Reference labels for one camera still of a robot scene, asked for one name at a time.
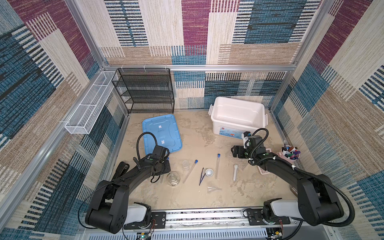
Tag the clear test tube rack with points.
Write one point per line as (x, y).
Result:
(242, 163)

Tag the pink calculator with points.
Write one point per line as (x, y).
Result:
(262, 171)

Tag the blue plastic tweezers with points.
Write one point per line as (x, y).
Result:
(202, 176)

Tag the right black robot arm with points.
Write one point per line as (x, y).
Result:
(319, 201)

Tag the white wire mesh basket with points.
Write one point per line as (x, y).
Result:
(87, 112)

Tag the blue plastic bin lid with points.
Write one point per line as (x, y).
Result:
(166, 131)

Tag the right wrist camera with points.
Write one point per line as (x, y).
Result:
(245, 137)

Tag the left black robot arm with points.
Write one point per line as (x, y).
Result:
(109, 208)

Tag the small white mortar bowl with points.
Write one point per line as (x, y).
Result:
(209, 172)

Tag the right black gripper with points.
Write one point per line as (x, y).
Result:
(240, 148)

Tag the white plastic storage bin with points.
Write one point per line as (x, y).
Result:
(232, 117)

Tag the white ceramic pestle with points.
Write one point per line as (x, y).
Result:
(235, 172)

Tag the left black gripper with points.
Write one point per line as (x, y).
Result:
(167, 166)

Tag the pink pen cup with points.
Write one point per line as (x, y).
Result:
(289, 153)

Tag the black wire shelf rack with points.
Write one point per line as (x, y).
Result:
(145, 90)

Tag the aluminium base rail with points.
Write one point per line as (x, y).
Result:
(215, 224)

